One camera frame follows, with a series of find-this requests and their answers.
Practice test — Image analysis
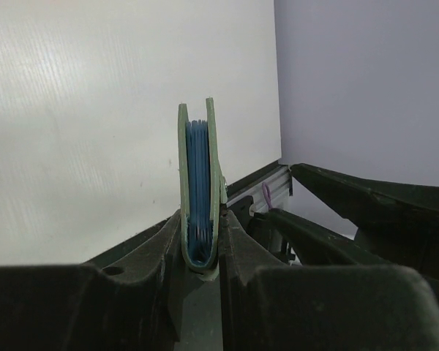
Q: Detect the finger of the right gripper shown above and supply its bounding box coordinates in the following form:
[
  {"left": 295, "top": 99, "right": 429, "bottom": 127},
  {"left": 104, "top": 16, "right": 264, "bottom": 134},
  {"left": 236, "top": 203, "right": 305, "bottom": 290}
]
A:
[
  {"left": 248, "top": 208, "right": 390, "bottom": 267},
  {"left": 290, "top": 163, "right": 439, "bottom": 231}
]

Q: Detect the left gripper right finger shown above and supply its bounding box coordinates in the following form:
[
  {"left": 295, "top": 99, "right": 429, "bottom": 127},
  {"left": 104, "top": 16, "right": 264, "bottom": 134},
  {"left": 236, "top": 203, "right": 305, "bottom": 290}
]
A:
[{"left": 219, "top": 211, "right": 439, "bottom": 350}]

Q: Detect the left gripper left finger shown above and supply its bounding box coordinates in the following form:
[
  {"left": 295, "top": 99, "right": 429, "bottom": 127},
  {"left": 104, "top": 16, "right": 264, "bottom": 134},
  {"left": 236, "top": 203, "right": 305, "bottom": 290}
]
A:
[{"left": 0, "top": 212, "right": 184, "bottom": 350}]

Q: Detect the green leather card holder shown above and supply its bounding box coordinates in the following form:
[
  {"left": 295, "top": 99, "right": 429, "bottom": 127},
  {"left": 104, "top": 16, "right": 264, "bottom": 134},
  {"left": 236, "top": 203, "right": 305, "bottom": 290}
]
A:
[{"left": 178, "top": 97, "right": 228, "bottom": 282}]

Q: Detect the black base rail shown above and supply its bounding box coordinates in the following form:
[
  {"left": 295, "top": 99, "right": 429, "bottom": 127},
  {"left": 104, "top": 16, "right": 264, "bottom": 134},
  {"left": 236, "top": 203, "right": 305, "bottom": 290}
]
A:
[{"left": 87, "top": 217, "right": 170, "bottom": 268}]

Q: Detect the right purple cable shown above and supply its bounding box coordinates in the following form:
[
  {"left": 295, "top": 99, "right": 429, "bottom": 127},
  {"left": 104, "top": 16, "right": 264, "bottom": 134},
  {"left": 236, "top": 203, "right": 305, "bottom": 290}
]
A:
[{"left": 261, "top": 181, "right": 274, "bottom": 211}]

